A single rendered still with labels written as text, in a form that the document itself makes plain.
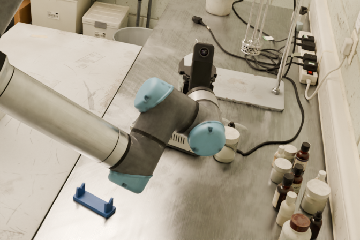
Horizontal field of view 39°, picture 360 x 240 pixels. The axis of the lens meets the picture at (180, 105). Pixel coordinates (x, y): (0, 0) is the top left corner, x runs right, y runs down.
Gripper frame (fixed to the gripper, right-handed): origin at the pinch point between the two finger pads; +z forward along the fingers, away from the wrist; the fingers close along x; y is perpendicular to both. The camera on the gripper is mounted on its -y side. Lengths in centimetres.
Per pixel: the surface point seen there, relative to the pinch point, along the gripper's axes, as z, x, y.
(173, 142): -5.8, -2.4, 23.7
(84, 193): -26.0, -23.9, 25.3
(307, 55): 47, 48, 19
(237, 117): 12.7, 18.2, 25.6
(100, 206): -29.9, -20.0, 25.3
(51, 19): 219, -66, 90
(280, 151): -11.1, 24.9, 20.1
